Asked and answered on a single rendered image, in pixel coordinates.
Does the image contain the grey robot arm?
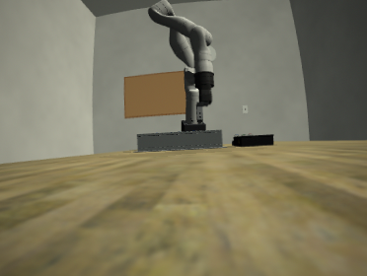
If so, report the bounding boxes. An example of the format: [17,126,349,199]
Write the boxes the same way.
[148,0,212,124]

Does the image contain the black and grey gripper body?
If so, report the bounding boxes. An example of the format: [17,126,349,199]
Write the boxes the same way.
[184,60,214,104]

